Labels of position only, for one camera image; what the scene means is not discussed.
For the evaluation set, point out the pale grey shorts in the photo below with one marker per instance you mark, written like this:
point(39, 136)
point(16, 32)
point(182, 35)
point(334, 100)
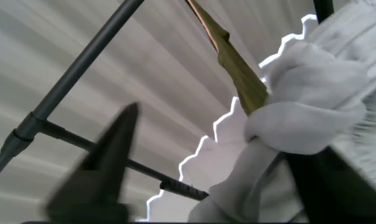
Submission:
point(306, 93)

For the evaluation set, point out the black clothes rack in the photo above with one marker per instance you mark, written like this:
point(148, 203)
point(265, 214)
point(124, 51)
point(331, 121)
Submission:
point(82, 62)

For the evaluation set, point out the pink clothes hanger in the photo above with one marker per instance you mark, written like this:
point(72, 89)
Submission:
point(206, 28)

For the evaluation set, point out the white curtain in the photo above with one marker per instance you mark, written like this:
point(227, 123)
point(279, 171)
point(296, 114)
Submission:
point(160, 77)

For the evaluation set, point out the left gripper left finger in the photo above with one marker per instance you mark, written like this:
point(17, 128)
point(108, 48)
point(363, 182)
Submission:
point(97, 186)

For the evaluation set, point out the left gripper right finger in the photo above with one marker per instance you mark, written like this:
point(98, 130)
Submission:
point(331, 193)

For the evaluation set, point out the green printed shirt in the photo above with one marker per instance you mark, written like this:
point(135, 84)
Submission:
point(237, 71)

